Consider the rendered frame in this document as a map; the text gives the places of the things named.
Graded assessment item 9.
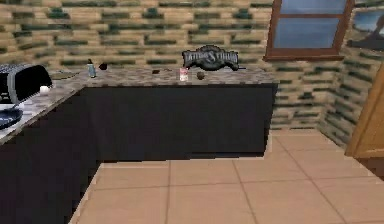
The black kitchen counter cabinet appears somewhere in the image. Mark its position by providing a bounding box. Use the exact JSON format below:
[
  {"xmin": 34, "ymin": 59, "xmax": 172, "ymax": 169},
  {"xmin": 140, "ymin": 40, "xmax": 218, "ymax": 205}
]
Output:
[{"xmin": 0, "ymin": 65, "xmax": 280, "ymax": 224}]

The black ornate sign plaque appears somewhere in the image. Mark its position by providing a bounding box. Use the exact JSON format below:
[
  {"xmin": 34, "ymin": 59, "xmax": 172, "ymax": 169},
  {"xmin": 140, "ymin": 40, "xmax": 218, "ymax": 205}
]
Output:
[{"xmin": 181, "ymin": 45, "xmax": 242, "ymax": 72}]

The brown framed window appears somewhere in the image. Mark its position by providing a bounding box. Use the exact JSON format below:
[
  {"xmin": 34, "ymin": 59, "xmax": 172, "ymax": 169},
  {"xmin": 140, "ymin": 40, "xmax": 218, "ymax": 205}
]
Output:
[{"xmin": 262, "ymin": 0, "xmax": 356, "ymax": 62}]

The black toaster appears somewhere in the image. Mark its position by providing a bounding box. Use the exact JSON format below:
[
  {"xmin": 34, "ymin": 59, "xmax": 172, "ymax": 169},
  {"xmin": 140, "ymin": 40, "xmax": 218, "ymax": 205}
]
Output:
[{"xmin": 0, "ymin": 63, "xmax": 54, "ymax": 105}]

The light wooden door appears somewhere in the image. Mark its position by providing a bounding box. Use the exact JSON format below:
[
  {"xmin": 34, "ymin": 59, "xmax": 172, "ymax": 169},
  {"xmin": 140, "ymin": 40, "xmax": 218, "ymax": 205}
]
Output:
[{"xmin": 344, "ymin": 62, "xmax": 384, "ymax": 160}]

